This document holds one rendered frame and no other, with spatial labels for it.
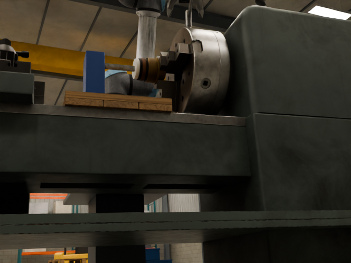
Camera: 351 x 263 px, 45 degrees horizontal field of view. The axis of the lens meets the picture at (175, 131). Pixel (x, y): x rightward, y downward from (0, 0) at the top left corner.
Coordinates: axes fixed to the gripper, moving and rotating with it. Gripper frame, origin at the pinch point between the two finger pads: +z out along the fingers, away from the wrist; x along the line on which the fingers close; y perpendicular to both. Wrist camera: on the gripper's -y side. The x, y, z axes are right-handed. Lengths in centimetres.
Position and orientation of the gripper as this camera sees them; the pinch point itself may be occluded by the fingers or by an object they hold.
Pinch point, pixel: (185, 17)
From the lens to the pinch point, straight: 154.4
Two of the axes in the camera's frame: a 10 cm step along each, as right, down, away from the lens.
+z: 0.2, 9.8, -2.1
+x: 10.0, 0.0, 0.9
